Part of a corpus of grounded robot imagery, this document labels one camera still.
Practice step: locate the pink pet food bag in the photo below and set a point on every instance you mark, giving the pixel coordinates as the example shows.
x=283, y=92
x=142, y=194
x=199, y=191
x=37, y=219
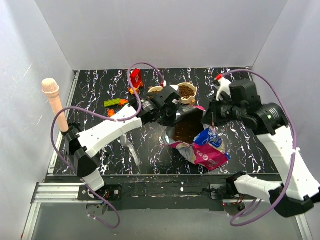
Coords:
x=198, y=143

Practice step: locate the black microphone tripod stand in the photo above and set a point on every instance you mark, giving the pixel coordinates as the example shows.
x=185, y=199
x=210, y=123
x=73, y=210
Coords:
x=72, y=126

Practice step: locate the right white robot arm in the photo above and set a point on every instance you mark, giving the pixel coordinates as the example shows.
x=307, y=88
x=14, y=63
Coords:
x=299, y=190

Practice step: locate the pink microphone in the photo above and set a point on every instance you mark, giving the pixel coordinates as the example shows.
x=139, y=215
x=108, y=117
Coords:
x=52, y=90

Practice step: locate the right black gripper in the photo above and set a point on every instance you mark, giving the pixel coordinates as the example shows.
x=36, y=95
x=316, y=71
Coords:
x=210, y=117

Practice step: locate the green toy brick plate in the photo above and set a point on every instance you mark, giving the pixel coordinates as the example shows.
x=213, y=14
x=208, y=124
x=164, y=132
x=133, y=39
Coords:
x=113, y=102

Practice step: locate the orange curved toy track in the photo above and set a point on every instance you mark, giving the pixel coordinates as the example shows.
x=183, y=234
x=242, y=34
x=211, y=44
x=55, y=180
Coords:
x=112, y=110

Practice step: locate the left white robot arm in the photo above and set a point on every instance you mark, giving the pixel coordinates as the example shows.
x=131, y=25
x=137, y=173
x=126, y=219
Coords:
x=81, y=147

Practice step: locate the aluminium frame rail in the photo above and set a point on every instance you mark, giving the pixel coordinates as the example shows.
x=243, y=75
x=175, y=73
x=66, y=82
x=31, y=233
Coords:
x=52, y=193

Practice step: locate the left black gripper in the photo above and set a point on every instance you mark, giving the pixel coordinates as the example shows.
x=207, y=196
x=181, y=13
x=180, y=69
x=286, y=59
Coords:
x=171, y=121

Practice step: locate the red toy block car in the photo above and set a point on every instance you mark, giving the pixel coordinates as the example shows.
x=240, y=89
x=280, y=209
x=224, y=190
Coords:
x=136, y=80

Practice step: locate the clear plastic scoop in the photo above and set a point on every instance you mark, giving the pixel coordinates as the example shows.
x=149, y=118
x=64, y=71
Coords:
x=124, y=141

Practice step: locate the cream double pet bowl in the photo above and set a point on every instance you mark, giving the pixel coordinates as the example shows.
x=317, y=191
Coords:
x=188, y=93

